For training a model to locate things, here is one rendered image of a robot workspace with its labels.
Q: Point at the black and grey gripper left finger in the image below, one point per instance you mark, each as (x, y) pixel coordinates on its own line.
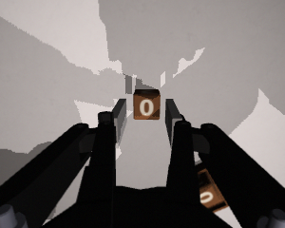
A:
(29, 196)

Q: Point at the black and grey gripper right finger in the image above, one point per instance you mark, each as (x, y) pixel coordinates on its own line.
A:
(256, 199)

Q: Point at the brown wooden cube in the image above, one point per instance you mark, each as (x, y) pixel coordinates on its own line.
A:
(146, 104)
(208, 192)

